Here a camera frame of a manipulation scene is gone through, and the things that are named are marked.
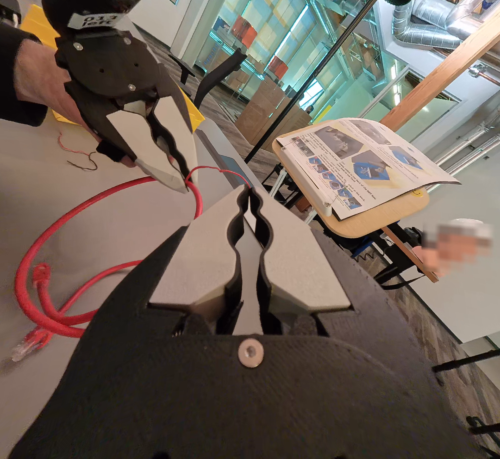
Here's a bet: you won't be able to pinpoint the cardboard box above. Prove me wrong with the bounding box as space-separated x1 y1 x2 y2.
234 76 313 147

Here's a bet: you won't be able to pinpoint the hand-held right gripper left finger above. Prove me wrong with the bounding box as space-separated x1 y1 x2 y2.
148 185 251 335

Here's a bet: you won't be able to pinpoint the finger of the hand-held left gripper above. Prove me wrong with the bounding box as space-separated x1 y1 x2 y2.
152 95 198 184
105 109 189 194

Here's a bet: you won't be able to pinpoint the thin black wire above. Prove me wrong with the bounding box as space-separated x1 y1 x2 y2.
67 151 98 171

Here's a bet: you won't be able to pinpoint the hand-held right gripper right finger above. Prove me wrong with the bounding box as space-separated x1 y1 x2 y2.
249 187 352 335

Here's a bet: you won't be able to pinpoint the wooden beam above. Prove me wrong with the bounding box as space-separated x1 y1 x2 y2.
380 10 500 133

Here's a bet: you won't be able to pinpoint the yellow plastic bin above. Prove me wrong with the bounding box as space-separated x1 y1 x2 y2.
20 4 205 133

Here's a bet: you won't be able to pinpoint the printed instruction sheet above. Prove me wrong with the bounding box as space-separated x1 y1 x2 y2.
277 117 461 221

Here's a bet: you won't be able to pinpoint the silver ventilation duct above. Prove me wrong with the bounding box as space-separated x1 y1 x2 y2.
392 0 500 51

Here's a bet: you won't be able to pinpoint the silver metal pipes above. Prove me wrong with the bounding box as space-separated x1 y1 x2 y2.
434 123 500 172

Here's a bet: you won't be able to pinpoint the black office chair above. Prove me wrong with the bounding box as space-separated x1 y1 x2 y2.
169 48 247 110

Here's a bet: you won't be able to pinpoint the wooden easel leg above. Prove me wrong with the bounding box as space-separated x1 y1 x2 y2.
382 226 440 283

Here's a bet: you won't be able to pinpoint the instruction sheet on wooden stand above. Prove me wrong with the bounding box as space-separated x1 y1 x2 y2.
272 131 429 239

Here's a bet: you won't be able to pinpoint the black pole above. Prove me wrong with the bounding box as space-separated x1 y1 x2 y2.
244 0 418 163

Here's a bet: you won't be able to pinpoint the person's left forearm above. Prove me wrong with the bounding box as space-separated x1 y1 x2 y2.
0 23 49 127

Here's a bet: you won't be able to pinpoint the red ethernet cable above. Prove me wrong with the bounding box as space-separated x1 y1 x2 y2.
14 176 204 362

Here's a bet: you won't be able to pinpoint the person's left hand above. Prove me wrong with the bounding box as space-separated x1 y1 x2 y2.
14 39 137 169

